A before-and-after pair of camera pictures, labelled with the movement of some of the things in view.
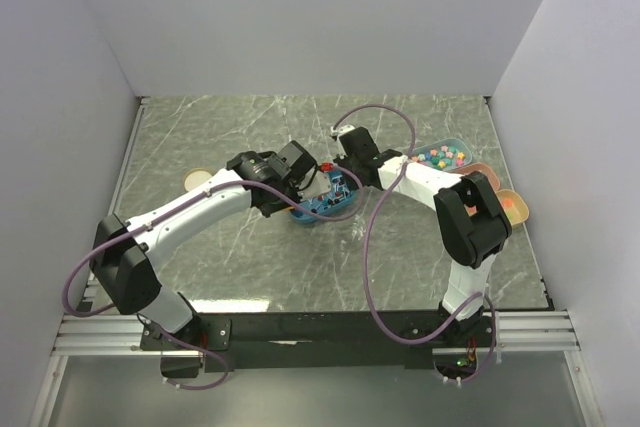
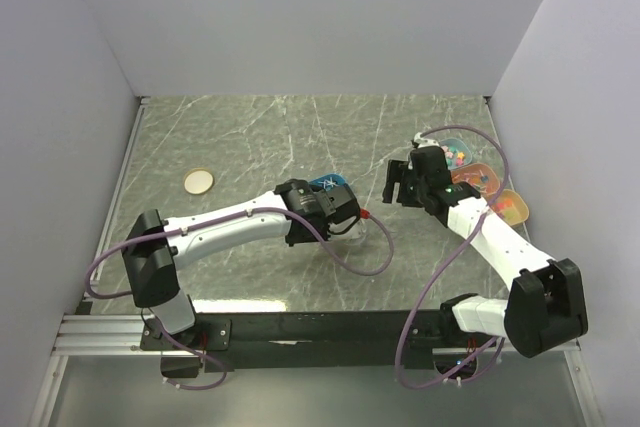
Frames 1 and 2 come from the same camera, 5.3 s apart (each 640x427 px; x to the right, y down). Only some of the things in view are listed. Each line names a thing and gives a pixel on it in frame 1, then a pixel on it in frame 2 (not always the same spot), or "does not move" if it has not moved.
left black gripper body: x=268 y=208 -> x=300 y=239
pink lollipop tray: x=471 y=167 does not move
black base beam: x=299 y=341 does not move
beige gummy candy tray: x=513 y=205 does not move
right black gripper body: x=351 y=178 -> x=412 y=188
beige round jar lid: x=195 y=177 does not move
